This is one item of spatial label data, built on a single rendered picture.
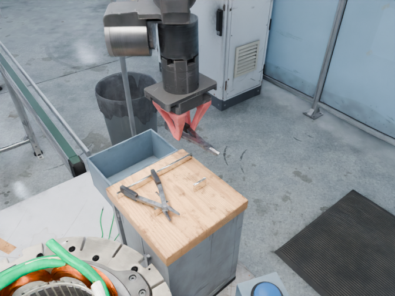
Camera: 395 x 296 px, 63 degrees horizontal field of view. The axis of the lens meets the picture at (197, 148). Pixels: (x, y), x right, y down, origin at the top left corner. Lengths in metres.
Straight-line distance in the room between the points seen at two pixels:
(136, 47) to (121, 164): 0.39
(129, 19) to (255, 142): 2.10
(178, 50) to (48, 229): 0.69
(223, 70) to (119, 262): 2.25
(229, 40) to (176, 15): 2.13
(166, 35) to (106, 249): 0.32
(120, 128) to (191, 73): 1.59
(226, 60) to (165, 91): 2.10
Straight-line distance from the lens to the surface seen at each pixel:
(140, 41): 0.47
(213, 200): 0.61
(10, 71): 1.99
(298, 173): 2.30
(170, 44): 0.46
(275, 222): 1.98
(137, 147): 0.79
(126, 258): 0.51
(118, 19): 0.47
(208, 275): 0.72
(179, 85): 0.49
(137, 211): 0.60
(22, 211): 1.09
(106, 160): 0.76
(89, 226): 0.98
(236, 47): 2.61
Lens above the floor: 1.52
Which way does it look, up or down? 39 degrees down
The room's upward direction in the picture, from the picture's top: straight up
